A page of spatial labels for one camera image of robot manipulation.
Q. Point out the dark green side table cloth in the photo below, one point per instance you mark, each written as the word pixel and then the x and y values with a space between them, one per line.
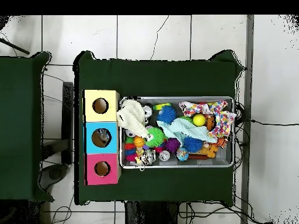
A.
pixel 21 116

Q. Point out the clear plastic bottle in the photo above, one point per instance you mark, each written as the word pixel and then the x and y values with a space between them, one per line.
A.
pixel 104 136

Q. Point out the black upright panel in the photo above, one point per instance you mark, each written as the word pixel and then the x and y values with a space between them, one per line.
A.
pixel 68 116

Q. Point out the wooden box with three holes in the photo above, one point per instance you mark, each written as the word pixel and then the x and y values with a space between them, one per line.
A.
pixel 112 100

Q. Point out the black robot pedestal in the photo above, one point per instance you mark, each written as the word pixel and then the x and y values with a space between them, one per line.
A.
pixel 154 214

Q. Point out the small globe ball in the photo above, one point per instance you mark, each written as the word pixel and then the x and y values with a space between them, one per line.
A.
pixel 182 154

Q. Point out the green spiky rubber ball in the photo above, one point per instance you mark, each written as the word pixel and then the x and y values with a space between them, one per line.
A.
pixel 155 136

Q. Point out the cream knitted cloth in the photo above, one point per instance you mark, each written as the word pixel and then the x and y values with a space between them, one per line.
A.
pixel 131 116

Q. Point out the small orange basketball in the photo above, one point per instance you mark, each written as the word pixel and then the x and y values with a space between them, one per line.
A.
pixel 138 141

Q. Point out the polka dot colourful cloth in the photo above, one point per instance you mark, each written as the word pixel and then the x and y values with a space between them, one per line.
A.
pixel 223 119

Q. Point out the mint green fuzzy cloth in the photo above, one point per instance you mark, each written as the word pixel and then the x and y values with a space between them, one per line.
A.
pixel 187 128

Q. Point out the yellow smooth ball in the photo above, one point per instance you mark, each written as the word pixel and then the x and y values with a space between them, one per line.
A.
pixel 199 120

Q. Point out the blue spiky rubber ball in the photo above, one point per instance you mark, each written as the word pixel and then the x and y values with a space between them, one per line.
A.
pixel 167 114

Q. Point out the crushed silver can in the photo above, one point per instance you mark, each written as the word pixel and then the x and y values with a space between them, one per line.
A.
pixel 148 157

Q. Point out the grey round floor base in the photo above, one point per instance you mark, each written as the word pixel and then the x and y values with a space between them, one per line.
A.
pixel 56 173

